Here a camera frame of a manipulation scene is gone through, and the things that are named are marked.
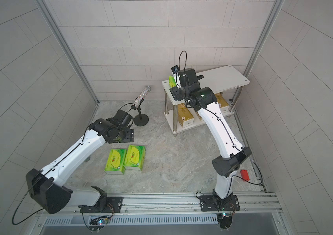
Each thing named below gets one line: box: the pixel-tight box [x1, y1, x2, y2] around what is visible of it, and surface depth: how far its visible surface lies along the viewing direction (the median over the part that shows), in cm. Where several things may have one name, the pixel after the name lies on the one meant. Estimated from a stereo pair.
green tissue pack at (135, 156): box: [123, 144, 146, 171], surface depth 83 cm
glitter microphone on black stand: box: [130, 85, 152, 127], surface depth 97 cm
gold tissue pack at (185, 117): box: [177, 102, 195, 128], surface depth 93 cm
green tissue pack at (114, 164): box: [104, 148, 127, 175], surface depth 81 cm
